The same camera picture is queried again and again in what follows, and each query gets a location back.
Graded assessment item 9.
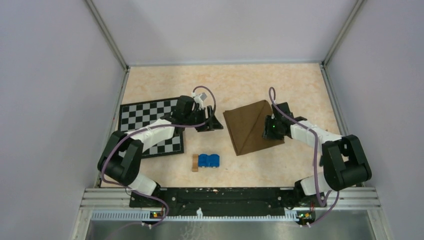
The brown cloth napkin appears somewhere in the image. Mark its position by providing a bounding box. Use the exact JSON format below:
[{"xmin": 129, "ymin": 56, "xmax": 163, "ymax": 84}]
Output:
[{"xmin": 223, "ymin": 100, "xmax": 285, "ymax": 156}]

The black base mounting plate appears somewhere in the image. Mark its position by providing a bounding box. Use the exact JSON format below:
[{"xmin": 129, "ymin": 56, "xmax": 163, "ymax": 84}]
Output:
[{"xmin": 129, "ymin": 187, "xmax": 319, "ymax": 217}]

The black white checkerboard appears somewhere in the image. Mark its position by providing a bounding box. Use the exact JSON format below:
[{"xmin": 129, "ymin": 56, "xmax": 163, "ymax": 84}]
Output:
[{"xmin": 116, "ymin": 96, "xmax": 185, "ymax": 159}]

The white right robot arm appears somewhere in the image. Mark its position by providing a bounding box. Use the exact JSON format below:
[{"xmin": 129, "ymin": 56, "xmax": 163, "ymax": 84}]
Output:
[{"xmin": 262, "ymin": 102, "xmax": 372, "ymax": 206}]

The aluminium frame rail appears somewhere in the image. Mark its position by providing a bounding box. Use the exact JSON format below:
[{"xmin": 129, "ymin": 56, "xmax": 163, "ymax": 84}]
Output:
[{"xmin": 80, "ymin": 0, "xmax": 382, "ymax": 214}]

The blue toy car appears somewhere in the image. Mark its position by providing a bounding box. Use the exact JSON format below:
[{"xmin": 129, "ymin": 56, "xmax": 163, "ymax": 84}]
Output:
[{"xmin": 197, "ymin": 153, "xmax": 220, "ymax": 168}]

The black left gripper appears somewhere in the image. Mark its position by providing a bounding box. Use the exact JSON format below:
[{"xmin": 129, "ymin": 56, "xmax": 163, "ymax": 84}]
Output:
[{"xmin": 183, "ymin": 105, "xmax": 223, "ymax": 132}]

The small wooden block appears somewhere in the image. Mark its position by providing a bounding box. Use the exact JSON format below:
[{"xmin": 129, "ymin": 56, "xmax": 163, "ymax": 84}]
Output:
[{"xmin": 191, "ymin": 154, "xmax": 199, "ymax": 173}]

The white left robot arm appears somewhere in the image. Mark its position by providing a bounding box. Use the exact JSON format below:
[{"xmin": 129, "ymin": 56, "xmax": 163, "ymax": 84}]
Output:
[{"xmin": 97, "ymin": 93, "xmax": 223, "ymax": 207}]

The white cable duct strip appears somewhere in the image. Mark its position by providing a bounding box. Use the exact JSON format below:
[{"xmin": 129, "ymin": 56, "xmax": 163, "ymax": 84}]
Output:
[{"xmin": 91, "ymin": 210, "xmax": 299, "ymax": 222}]

